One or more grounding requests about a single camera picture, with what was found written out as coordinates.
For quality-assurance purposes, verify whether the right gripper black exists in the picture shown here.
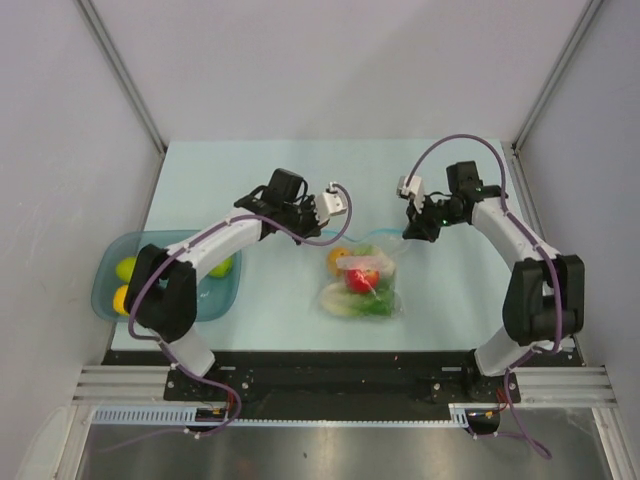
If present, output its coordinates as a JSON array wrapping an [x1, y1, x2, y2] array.
[[404, 191, 465, 243]]

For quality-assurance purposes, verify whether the orange fruit toy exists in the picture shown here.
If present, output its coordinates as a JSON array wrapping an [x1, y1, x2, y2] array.
[[326, 247, 351, 277]]

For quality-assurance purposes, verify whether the clear zip top bag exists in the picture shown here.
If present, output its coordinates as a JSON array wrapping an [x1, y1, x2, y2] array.
[[318, 228, 408, 320]]

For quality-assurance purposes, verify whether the red apple toy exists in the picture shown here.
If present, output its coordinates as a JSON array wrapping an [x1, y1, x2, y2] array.
[[343, 269, 380, 294]]

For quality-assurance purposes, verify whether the green lettuce toy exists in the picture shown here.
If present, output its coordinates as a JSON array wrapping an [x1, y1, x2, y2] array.
[[346, 244, 399, 317]]

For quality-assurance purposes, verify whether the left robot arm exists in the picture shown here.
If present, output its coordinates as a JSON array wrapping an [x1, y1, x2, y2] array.
[[123, 169, 344, 400]]

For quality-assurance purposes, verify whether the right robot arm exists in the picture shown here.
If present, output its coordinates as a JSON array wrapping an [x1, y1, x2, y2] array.
[[397, 161, 585, 401]]

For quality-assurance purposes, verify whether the green apple toy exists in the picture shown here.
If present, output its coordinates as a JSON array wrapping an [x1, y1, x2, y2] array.
[[208, 257, 234, 278]]

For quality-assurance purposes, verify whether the teal plastic tray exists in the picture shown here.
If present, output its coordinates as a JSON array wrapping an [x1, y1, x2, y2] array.
[[91, 230, 242, 323]]

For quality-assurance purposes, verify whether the yellow lemon toy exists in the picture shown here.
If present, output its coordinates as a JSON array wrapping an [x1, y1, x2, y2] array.
[[112, 284, 129, 316], [115, 256, 136, 283]]

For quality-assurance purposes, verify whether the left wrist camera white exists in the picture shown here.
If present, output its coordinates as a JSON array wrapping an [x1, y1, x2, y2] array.
[[314, 182, 351, 226]]

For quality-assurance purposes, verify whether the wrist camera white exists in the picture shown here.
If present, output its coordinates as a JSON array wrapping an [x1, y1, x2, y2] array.
[[314, 182, 351, 226], [396, 175, 425, 213]]

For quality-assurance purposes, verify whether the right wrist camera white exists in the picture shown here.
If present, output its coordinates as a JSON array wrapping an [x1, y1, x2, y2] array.
[[396, 175, 425, 213]]

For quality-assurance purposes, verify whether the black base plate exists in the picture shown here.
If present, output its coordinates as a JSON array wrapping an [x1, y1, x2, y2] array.
[[102, 349, 584, 422]]

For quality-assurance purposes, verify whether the white cable duct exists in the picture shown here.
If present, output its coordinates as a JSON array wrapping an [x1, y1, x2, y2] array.
[[92, 406, 469, 428]]

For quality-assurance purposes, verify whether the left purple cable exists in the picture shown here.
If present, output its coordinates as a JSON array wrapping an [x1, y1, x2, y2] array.
[[97, 182, 355, 454]]

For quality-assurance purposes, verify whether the aluminium frame rail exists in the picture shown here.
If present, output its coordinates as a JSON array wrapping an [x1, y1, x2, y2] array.
[[74, 366, 617, 408]]

